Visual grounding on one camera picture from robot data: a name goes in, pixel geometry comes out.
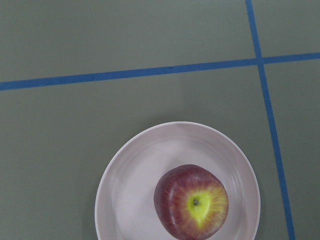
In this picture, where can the red yellow apple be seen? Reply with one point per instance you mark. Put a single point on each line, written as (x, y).
(190, 202)

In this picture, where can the pink plate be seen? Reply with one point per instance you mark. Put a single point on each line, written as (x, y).
(124, 205)

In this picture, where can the brown paper table cover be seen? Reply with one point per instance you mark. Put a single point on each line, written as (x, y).
(79, 78)

